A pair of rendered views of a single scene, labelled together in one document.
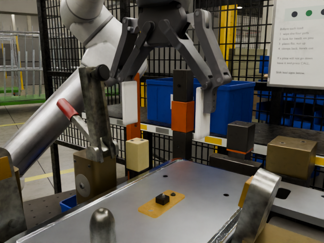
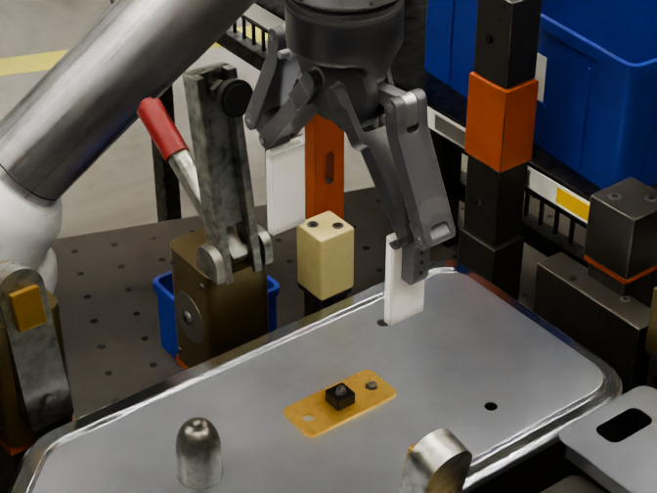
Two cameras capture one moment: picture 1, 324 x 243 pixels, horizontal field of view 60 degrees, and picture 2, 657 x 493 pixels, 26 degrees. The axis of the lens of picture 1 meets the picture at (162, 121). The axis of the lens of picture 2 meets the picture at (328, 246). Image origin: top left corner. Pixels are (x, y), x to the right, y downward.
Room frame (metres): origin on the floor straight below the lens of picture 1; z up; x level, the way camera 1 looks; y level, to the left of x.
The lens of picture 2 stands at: (-0.38, -0.22, 1.70)
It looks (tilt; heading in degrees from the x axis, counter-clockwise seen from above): 34 degrees down; 16
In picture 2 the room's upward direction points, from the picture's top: straight up
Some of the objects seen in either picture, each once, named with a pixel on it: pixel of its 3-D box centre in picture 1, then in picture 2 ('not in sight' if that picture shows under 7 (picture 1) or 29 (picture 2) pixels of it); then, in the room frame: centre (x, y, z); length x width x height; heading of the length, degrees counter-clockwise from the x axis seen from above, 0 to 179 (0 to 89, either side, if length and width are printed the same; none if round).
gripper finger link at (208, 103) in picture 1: (216, 94); (424, 253); (0.36, -0.07, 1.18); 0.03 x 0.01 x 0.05; 53
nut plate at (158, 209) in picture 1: (162, 200); (339, 398); (0.41, 0.00, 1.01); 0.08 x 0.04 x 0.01; 143
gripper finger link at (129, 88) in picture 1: (129, 102); (285, 187); (0.46, 0.05, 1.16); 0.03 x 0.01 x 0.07; 143
